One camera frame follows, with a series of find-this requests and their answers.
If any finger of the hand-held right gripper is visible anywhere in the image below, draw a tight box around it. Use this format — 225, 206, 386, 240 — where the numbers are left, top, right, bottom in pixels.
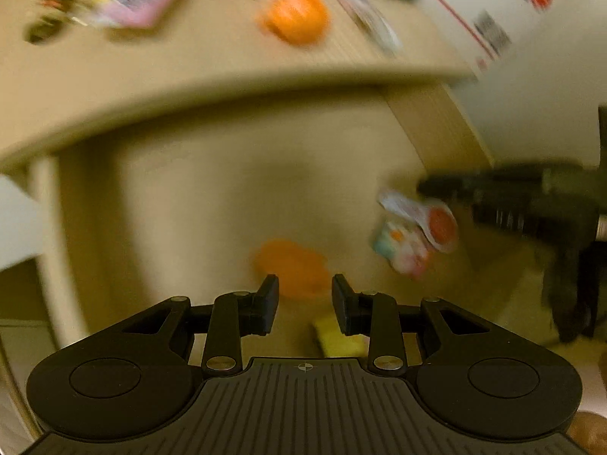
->
416, 171, 480, 201

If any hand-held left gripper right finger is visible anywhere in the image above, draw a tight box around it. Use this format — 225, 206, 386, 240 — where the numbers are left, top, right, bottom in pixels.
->
331, 274, 489, 375

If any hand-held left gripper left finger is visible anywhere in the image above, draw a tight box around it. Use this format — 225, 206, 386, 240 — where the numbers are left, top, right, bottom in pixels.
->
121, 274, 280, 375

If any orange round object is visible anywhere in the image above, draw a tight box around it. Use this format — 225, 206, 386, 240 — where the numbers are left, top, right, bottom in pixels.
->
253, 239, 331, 300

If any colourful snack packet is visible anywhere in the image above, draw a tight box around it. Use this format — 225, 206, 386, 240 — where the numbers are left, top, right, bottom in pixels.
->
371, 188, 459, 279

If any white desk drawer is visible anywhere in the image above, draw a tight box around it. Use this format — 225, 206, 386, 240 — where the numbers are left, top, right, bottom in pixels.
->
28, 73, 607, 362

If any yellow sponge block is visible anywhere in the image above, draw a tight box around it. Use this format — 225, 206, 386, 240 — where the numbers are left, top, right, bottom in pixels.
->
312, 317, 371, 358

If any white flat packet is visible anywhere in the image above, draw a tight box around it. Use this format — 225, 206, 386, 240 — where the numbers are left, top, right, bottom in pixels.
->
332, 0, 405, 56

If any orange ball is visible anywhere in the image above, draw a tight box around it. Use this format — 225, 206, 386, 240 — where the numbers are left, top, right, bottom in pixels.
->
255, 0, 331, 47

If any white desk front panel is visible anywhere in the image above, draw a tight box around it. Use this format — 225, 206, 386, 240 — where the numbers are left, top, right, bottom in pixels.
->
0, 174, 44, 272

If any small dark object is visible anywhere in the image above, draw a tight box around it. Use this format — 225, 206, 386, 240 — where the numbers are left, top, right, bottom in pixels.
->
23, 0, 92, 44

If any white printed wall leaflet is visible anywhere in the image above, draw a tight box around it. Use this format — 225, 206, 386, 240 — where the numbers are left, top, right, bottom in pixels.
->
423, 0, 586, 77

